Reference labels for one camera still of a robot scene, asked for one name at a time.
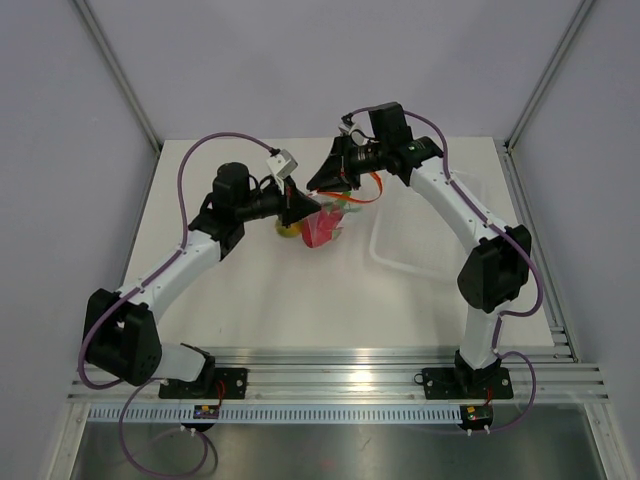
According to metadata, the right small circuit board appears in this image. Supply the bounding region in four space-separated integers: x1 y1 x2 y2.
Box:
460 404 494 430

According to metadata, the aluminium frame post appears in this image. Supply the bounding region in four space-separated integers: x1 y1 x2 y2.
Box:
504 0 599 154
70 0 163 158

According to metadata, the yellow green mango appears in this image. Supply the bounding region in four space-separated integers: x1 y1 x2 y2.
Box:
275 220 302 238

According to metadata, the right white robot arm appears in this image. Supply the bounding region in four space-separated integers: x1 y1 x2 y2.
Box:
307 102 531 396

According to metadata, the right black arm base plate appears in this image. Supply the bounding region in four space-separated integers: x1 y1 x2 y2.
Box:
413 367 514 400

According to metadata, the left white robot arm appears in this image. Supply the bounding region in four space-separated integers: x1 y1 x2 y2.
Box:
78 154 321 398

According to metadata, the white slotted cable duct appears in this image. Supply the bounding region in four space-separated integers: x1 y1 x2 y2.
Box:
88 403 461 425

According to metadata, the aluminium mounting rail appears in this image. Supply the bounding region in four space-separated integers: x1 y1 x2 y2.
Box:
67 347 611 405

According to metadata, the left small circuit board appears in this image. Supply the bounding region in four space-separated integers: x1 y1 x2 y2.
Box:
193 404 220 420

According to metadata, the clear zip bag orange zipper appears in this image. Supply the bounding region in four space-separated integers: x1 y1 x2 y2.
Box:
300 173 384 249

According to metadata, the small circuit board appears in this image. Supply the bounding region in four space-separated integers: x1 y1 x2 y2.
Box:
193 404 220 420
460 404 494 430

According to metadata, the left aluminium frame post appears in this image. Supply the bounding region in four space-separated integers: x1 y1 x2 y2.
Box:
70 0 163 158

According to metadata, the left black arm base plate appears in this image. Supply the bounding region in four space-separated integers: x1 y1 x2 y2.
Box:
158 366 248 400

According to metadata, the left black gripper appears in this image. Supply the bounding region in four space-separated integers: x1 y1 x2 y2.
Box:
236 175 321 229

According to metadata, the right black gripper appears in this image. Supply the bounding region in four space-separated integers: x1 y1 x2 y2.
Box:
308 134 389 194

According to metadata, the pink dragon fruit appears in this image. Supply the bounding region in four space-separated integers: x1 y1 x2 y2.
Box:
301 200 347 248

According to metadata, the right aluminium frame post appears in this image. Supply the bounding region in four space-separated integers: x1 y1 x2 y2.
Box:
504 0 599 154

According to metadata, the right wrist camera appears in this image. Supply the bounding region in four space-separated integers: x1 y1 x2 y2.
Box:
339 115 369 145

